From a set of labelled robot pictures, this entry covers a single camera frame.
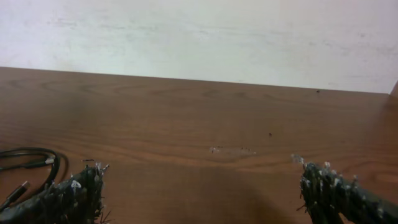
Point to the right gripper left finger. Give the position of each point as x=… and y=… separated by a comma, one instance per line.
x=77, y=200

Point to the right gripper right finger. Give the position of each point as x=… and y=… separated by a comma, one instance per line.
x=330, y=198

